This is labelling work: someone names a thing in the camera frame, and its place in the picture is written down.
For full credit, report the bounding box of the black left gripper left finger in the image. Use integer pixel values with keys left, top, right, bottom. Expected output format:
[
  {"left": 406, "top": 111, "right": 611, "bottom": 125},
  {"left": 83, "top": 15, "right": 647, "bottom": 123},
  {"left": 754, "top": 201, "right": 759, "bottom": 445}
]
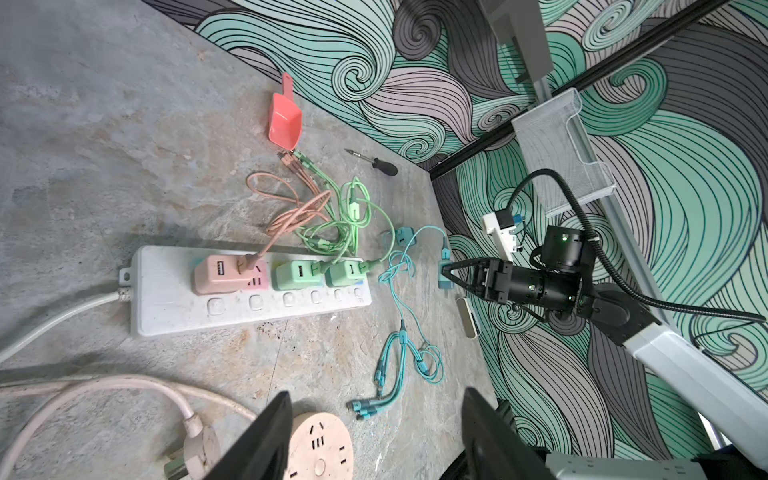
[{"left": 204, "top": 391, "right": 293, "bottom": 480}]

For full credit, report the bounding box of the aluminium rail right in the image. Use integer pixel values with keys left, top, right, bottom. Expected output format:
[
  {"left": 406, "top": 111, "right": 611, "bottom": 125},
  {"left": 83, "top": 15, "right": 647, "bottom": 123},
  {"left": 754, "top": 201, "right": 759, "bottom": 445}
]
[{"left": 590, "top": 137, "right": 727, "bottom": 451}]

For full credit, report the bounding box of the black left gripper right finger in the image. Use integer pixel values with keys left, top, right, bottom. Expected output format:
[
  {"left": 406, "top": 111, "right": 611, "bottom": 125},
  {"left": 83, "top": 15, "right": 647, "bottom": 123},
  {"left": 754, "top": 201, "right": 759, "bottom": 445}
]
[{"left": 461, "top": 387, "right": 555, "bottom": 480}]

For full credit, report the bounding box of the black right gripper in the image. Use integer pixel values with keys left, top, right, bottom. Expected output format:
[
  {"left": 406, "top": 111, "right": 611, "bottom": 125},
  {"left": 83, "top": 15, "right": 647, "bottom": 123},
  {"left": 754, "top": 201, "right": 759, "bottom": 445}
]
[{"left": 440, "top": 257, "right": 514, "bottom": 303}]

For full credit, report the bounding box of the red plastic scoop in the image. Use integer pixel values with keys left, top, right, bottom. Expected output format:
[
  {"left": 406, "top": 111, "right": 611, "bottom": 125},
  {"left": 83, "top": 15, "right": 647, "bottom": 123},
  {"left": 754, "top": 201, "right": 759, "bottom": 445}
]
[{"left": 268, "top": 72, "right": 303, "bottom": 151}]

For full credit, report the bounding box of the pink usb cable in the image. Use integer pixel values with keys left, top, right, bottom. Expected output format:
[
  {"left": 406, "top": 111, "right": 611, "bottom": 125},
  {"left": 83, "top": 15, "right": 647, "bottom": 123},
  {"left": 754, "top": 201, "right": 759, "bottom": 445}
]
[{"left": 239, "top": 149, "right": 334, "bottom": 274}]

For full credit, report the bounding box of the light green charger plug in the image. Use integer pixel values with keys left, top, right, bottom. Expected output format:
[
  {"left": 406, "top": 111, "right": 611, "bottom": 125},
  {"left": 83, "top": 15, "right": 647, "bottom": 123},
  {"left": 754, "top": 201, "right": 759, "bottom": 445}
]
[
  {"left": 273, "top": 260, "right": 324, "bottom": 291},
  {"left": 325, "top": 260, "right": 367, "bottom": 287}
]

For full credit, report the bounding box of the small white silver box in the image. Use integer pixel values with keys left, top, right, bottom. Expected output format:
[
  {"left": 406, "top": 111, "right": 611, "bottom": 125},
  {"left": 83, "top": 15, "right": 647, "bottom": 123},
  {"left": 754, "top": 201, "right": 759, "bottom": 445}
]
[{"left": 456, "top": 297, "right": 479, "bottom": 339}]

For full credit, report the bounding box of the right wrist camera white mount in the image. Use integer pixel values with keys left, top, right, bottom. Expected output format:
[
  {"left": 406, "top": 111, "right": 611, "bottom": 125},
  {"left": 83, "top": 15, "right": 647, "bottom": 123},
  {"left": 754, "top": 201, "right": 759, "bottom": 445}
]
[{"left": 482, "top": 209, "right": 523, "bottom": 262}]

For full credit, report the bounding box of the round pink socket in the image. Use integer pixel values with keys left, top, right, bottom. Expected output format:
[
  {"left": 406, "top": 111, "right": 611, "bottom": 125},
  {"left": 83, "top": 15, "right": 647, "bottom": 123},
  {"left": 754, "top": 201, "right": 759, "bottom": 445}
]
[{"left": 284, "top": 412, "right": 354, "bottom": 480}]

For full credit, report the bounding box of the aluminium rail back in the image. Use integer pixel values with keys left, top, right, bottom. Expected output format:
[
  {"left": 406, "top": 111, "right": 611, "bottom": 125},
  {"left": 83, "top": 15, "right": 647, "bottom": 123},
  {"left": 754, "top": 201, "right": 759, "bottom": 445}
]
[{"left": 479, "top": 0, "right": 554, "bottom": 103}]

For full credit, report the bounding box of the white power strip cord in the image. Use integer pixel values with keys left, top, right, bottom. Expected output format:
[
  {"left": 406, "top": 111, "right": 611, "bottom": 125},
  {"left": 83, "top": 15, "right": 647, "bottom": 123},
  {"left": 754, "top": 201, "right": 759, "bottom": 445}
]
[{"left": 0, "top": 287, "right": 132, "bottom": 364}]

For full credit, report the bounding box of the black handle screwdriver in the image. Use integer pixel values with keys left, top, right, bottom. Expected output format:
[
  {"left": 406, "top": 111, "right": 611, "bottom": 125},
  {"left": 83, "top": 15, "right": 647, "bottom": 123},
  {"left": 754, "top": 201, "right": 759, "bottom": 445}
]
[{"left": 345, "top": 149, "right": 399, "bottom": 177}]

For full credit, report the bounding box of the clear plastic wall holder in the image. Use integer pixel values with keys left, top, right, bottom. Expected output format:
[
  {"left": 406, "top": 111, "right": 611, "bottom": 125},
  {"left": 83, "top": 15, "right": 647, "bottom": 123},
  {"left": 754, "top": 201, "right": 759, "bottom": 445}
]
[{"left": 512, "top": 88, "right": 616, "bottom": 205}]

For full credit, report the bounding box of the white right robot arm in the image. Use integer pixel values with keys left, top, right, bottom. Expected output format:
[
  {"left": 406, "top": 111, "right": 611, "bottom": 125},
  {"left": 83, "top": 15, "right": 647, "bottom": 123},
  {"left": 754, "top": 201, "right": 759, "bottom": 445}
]
[{"left": 441, "top": 169, "right": 767, "bottom": 469}]

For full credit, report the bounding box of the light green usb cable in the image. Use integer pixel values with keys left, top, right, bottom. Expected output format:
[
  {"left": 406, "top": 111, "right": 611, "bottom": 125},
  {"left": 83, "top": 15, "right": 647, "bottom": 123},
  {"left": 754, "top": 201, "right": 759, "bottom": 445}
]
[{"left": 290, "top": 149, "right": 397, "bottom": 274}]

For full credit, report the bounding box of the pink usb charger plug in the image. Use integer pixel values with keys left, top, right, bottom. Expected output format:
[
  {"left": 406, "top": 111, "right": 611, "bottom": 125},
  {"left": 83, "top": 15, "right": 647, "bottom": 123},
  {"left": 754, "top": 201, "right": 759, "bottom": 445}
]
[{"left": 193, "top": 255, "right": 270, "bottom": 295}]

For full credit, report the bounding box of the aluminium rail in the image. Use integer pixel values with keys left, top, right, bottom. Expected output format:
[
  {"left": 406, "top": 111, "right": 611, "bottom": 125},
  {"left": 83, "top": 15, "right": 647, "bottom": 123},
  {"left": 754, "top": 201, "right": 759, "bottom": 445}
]
[
  {"left": 590, "top": 137, "right": 727, "bottom": 451},
  {"left": 479, "top": 0, "right": 554, "bottom": 103}
]

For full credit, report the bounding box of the white multicolour power strip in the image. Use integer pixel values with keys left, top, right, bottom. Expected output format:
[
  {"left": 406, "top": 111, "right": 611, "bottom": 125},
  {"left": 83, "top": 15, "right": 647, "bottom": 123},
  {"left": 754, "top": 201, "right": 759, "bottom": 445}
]
[{"left": 118, "top": 245, "right": 372, "bottom": 338}]

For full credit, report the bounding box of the pink round plug with cord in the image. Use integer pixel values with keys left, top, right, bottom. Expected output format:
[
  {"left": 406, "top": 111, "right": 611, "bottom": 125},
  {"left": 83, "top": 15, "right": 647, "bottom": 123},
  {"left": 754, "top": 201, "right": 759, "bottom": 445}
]
[{"left": 1, "top": 376, "right": 257, "bottom": 479}]

